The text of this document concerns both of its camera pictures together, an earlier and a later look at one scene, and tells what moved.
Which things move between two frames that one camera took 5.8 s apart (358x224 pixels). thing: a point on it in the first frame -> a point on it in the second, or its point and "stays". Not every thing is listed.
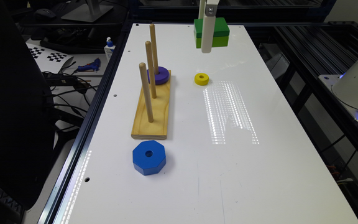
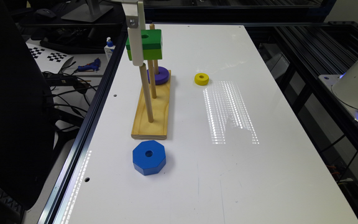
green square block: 220,33 -> 151,43
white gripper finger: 209,25 -> 135,14
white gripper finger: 202,9 -> 142,18
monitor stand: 90,12 stays
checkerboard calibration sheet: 51,60 stays
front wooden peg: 143,71 stays
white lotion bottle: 109,48 stays
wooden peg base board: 157,129 stays
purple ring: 161,78 stays
